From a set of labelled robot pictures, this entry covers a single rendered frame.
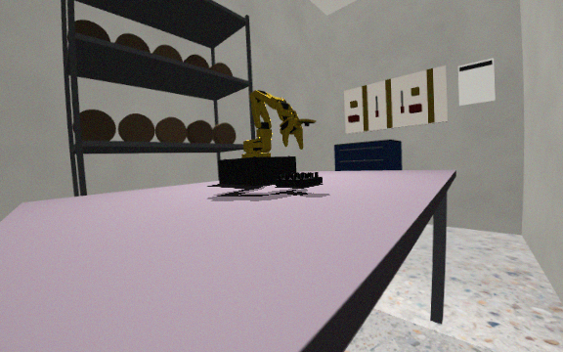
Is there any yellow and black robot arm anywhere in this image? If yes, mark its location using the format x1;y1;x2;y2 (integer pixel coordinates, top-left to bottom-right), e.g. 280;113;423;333
241;90;299;158

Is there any grey panel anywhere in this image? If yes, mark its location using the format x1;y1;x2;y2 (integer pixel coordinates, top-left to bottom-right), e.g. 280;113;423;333
276;172;323;188

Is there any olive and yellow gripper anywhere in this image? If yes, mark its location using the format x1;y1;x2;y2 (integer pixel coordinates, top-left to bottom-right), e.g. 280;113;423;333
280;118;316;150

